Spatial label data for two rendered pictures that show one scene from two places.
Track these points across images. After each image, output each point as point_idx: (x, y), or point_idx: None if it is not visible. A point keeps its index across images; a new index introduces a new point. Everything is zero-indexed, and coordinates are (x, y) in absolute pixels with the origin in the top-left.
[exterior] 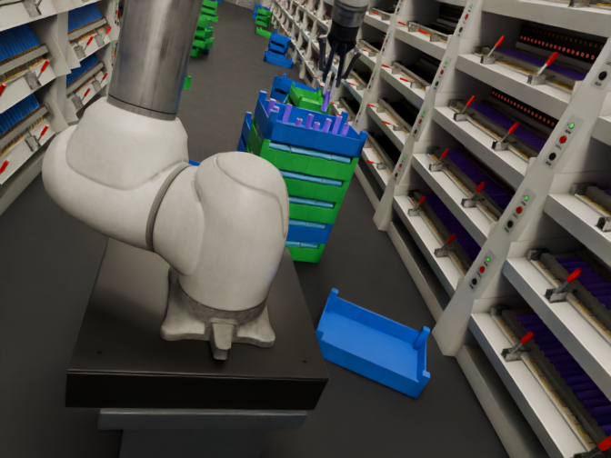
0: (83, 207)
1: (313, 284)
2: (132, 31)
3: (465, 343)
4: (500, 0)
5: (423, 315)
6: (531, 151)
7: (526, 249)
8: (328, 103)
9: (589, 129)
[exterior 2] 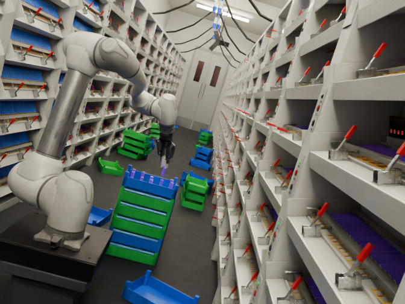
0: (17, 187)
1: (144, 274)
2: (47, 129)
3: None
4: (257, 123)
5: (211, 300)
6: None
7: (243, 243)
8: (164, 172)
9: (257, 177)
